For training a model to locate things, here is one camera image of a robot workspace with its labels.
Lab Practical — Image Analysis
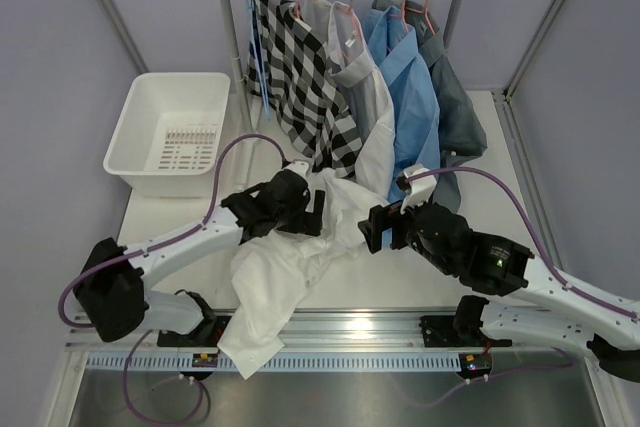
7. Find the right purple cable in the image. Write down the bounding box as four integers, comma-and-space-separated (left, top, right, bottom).
404, 166, 640, 321

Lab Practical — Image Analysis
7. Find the white plastic basket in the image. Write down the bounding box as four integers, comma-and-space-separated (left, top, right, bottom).
103, 72, 231, 198

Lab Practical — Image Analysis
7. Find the aluminium mounting rail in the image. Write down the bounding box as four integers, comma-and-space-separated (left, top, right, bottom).
64, 307, 609, 356

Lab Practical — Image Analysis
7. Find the dark grey shirt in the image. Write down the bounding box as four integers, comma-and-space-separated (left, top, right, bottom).
372, 0, 489, 208

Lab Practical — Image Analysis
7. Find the light grey white shirt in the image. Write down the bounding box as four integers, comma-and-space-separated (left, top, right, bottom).
301, 0, 395, 197

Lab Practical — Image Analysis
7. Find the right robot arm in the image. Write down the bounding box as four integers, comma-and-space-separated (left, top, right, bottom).
358, 203, 639, 382

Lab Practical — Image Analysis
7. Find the light blue slotted cable duct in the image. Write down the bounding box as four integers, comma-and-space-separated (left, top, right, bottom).
87, 352, 461, 373

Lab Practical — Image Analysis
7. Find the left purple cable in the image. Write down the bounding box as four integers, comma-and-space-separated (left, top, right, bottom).
57, 133, 291, 331

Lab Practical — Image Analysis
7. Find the aluminium frame post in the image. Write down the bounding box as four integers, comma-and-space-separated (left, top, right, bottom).
97, 0, 149, 74
502, 0, 568, 103

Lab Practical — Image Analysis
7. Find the left aluminium frame post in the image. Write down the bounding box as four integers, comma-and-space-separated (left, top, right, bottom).
97, 0, 149, 74

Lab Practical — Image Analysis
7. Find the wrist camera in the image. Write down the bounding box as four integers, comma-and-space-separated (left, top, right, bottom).
283, 160, 311, 178
396, 164, 437, 214

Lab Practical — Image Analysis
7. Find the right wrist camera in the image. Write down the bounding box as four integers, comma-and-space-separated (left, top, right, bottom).
396, 164, 437, 214

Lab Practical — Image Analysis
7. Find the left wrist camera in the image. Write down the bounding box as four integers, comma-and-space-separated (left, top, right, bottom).
283, 160, 311, 178

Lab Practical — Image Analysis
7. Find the right aluminium frame post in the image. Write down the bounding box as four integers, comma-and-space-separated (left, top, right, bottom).
502, 0, 568, 103

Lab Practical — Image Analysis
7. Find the blue shirt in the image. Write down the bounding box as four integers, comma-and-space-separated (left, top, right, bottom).
358, 6, 440, 177

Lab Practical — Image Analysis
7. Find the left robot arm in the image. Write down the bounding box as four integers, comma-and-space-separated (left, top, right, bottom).
72, 168, 326, 348

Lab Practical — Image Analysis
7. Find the black white checkered shirt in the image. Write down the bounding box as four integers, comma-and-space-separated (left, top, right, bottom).
247, 0, 363, 178

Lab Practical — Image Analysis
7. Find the purple cable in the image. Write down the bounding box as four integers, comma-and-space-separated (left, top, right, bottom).
57, 133, 291, 331
404, 166, 640, 321

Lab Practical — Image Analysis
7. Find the blue wire hanger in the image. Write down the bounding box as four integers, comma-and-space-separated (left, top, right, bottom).
245, 0, 272, 120

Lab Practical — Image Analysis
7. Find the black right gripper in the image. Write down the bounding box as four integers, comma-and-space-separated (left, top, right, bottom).
358, 190, 456, 275

